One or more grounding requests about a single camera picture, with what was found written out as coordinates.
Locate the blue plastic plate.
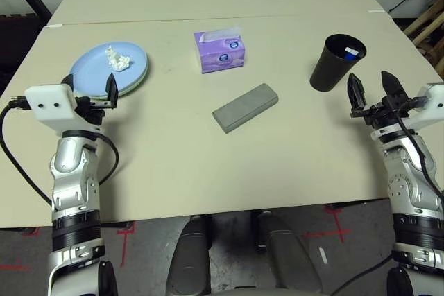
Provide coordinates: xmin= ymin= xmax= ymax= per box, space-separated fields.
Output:
xmin=69 ymin=42 xmax=148 ymax=98

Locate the wooden chair frame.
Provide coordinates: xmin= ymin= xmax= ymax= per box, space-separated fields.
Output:
xmin=404 ymin=0 xmax=444 ymax=71

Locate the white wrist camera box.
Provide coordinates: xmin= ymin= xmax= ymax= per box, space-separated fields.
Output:
xmin=24 ymin=84 xmax=79 ymax=134
xmin=402 ymin=83 xmax=444 ymax=130

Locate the black foam floor mat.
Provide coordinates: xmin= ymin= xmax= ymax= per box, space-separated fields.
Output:
xmin=0 ymin=14 xmax=46 ymax=98

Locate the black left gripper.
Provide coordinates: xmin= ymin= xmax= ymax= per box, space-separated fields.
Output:
xmin=62 ymin=73 xmax=119 ymax=125

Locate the grey robot leg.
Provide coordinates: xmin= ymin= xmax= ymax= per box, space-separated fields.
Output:
xmin=250 ymin=209 xmax=323 ymax=296
xmin=167 ymin=216 xmax=213 ymax=296

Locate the grey robot right leg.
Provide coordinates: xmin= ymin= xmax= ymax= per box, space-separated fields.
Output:
xmin=250 ymin=209 xmax=323 ymax=296

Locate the black camera cable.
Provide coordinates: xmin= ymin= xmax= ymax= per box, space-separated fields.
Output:
xmin=0 ymin=96 xmax=119 ymax=207
xmin=395 ymin=96 xmax=444 ymax=214

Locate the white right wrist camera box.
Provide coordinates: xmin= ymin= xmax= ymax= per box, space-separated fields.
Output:
xmin=402 ymin=83 xmax=444 ymax=130

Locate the grey robot left leg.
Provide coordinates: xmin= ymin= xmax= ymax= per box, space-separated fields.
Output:
xmin=167 ymin=216 xmax=213 ymax=296

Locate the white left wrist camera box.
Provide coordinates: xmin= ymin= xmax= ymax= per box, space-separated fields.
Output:
xmin=24 ymin=84 xmax=79 ymax=134

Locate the purple tissue pack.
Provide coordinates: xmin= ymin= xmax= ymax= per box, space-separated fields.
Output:
xmin=193 ymin=27 xmax=246 ymax=75

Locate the black right camera cable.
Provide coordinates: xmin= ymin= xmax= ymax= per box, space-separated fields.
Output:
xmin=395 ymin=96 xmax=444 ymax=214

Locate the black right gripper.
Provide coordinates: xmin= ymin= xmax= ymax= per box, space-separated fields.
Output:
xmin=346 ymin=71 xmax=417 ymax=129

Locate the green plastic plate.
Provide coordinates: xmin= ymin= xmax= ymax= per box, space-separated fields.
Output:
xmin=100 ymin=55 xmax=151 ymax=100

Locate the white tissue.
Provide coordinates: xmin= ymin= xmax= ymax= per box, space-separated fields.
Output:
xmin=105 ymin=45 xmax=133 ymax=72

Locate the thin black hanging cable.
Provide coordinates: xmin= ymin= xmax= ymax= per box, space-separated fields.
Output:
xmin=329 ymin=257 xmax=393 ymax=296

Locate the black left camera cable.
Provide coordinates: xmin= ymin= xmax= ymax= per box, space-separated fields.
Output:
xmin=0 ymin=96 xmax=119 ymax=207

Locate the grey glasses case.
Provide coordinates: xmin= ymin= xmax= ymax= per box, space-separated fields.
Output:
xmin=212 ymin=82 xmax=280 ymax=134

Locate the black plastic cup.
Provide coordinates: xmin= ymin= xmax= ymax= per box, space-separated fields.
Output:
xmin=309 ymin=33 xmax=368 ymax=92

